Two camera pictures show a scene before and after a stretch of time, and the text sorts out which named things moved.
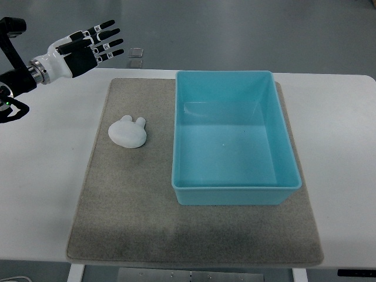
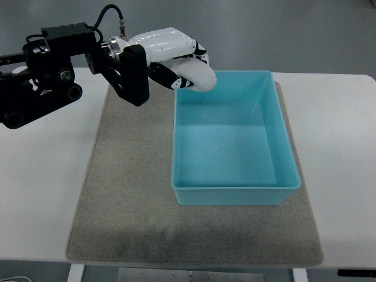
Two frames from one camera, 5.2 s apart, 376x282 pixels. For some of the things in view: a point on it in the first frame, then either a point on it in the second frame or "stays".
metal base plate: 190,275 stays
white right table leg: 299,275 stays
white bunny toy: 127,133 to 196,71
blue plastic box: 232,143 stays
